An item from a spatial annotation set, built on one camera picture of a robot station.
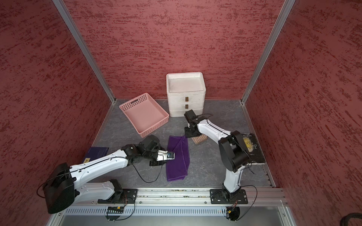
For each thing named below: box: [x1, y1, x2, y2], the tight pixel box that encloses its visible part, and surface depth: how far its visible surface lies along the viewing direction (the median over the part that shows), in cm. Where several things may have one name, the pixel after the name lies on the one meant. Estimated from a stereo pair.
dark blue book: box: [83, 146, 110, 164], surface depth 91 cm
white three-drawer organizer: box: [165, 71, 206, 118], surface depth 100 cm
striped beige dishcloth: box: [191, 134, 208, 145], surface depth 96 cm
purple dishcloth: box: [165, 135, 190, 182], surface depth 87 cm
